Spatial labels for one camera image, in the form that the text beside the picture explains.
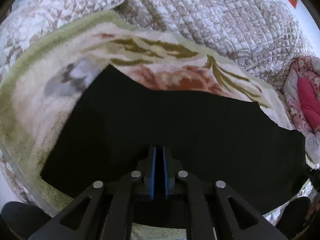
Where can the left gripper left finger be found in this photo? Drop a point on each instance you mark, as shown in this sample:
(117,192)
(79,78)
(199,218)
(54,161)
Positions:
(146,166)

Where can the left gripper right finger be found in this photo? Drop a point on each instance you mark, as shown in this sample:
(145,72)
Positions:
(173,187)

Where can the black pants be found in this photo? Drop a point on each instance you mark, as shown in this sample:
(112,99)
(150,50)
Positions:
(117,121)

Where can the pink floral rolled quilt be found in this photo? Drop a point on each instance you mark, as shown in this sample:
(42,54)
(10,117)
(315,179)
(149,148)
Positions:
(301,91)

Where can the white beige quilted bedspread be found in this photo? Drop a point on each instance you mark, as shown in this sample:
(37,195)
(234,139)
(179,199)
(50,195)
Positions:
(261,36)

